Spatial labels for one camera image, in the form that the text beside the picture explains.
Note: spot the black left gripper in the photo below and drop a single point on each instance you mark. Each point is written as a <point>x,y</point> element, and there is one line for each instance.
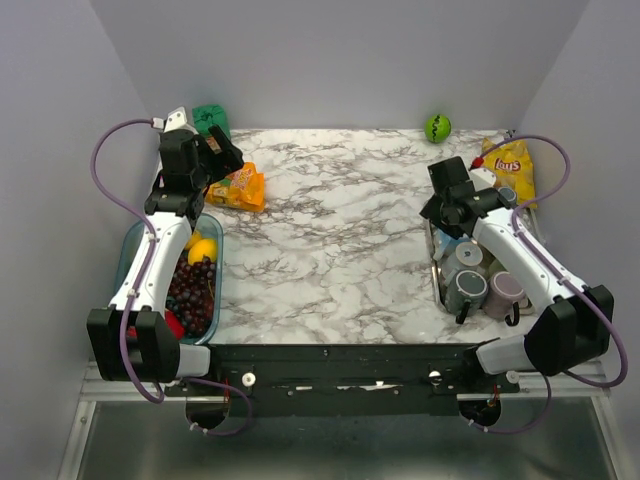
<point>226,161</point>

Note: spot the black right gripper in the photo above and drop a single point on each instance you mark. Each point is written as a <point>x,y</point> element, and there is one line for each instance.
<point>431,209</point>

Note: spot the dark green patterned mug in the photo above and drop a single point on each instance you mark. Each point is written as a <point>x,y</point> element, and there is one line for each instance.
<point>465,294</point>

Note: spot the light blue white mug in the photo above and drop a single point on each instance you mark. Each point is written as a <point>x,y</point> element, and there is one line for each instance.
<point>444,245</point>

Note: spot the grey blue mug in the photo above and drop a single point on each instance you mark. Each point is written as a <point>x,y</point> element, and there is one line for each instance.
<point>466,256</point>

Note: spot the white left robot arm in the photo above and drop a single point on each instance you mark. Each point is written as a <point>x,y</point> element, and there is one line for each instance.
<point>155,355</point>

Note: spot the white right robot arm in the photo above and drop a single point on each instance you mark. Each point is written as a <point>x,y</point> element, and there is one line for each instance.
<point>573,319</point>

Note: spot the dark grey mug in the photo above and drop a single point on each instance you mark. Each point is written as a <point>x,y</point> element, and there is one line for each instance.
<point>509,195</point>

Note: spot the purple mug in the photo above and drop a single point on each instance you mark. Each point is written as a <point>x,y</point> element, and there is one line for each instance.
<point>503,298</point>

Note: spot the green wrapped jar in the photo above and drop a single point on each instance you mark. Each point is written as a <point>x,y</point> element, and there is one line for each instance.
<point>207,116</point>

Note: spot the orange snack bag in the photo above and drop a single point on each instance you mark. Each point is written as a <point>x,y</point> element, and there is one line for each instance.
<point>243,190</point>

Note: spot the green striped ball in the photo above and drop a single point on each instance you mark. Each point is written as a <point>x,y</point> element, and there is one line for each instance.
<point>437,128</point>

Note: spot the clear blue fruit container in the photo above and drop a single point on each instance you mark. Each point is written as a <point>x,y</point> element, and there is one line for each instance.
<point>172,233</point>

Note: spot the yellow Lays chips bag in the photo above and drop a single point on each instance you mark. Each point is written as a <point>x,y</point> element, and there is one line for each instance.
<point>513,167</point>

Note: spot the orange fruit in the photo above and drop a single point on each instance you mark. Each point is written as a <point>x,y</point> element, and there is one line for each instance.
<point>194,239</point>

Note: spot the yellow lemon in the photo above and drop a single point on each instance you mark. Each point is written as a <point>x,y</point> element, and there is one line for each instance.
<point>206,248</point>

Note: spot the dark red grapes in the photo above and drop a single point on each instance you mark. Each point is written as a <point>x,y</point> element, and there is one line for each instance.
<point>191,295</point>

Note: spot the silver metal tray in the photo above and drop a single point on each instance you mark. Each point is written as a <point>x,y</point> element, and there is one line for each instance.
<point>529,221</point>

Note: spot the pink dragon fruit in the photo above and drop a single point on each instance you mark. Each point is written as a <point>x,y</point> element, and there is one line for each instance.
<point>172,322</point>

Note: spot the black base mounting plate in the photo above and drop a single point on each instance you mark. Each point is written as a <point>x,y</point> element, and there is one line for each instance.
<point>345,380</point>

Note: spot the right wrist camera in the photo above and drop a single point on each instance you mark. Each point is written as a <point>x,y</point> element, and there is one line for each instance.
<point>481,176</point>

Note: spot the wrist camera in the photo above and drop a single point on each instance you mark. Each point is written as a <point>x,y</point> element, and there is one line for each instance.
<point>481,176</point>
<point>176,120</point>

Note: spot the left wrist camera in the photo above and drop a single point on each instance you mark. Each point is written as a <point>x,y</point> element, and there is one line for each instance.
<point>176,120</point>

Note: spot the aluminium rail frame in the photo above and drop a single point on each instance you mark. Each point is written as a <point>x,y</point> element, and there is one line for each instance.
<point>117,435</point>

